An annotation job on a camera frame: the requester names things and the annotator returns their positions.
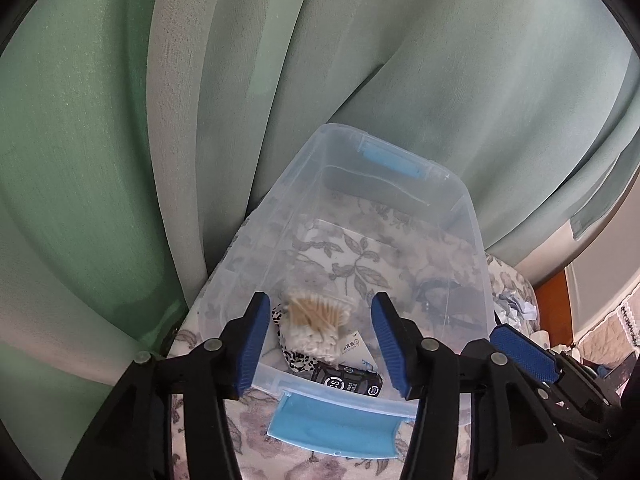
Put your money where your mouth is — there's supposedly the black white patterned scrunchie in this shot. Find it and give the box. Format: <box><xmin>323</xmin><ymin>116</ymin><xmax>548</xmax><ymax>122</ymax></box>
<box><xmin>271</xmin><ymin>306</ymin><xmax>321</xmax><ymax>372</ymax></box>

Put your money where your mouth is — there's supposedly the beige quilted lace cover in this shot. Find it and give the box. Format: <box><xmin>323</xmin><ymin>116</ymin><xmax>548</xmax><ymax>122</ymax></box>
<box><xmin>577</xmin><ymin>292</ymin><xmax>639</xmax><ymax>370</ymax></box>

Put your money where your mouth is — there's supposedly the black sachet packet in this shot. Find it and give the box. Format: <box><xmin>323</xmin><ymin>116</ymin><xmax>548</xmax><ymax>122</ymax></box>
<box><xmin>311</xmin><ymin>362</ymin><xmax>383</xmax><ymax>398</ymax></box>

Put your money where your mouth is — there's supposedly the bag of cotton swabs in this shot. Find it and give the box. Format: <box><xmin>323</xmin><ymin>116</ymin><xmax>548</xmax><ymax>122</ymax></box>
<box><xmin>279</xmin><ymin>290</ymin><xmax>352</xmax><ymax>363</ymax></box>

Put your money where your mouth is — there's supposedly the white power strip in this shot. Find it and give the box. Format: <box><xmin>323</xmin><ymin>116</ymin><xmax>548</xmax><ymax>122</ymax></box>
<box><xmin>529</xmin><ymin>330</ymin><xmax>574</xmax><ymax>353</ymax></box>

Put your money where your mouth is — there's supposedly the grey floral blanket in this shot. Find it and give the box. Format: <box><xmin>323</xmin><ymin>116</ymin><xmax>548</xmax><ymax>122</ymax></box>
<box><xmin>169</xmin><ymin>255</ymin><xmax>537</xmax><ymax>479</ymax></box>

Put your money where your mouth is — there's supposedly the crumpled white paper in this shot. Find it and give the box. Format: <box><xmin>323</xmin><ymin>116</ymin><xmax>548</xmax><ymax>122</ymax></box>
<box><xmin>492</xmin><ymin>288</ymin><xmax>540</xmax><ymax>337</ymax></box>

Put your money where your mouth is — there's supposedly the clear plastic storage bin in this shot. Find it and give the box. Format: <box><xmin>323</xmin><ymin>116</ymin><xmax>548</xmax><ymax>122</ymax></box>
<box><xmin>192</xmin><ymin>122</ymin><xmax>494</xmax><ymax>461</ymax></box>

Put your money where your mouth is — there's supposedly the pale green curtain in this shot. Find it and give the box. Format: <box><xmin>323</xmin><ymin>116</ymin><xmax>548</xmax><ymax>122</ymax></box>
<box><xmin>1</xmin><ymin>0</ymin><xmax>639</xmax><ymax>479</ymax></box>

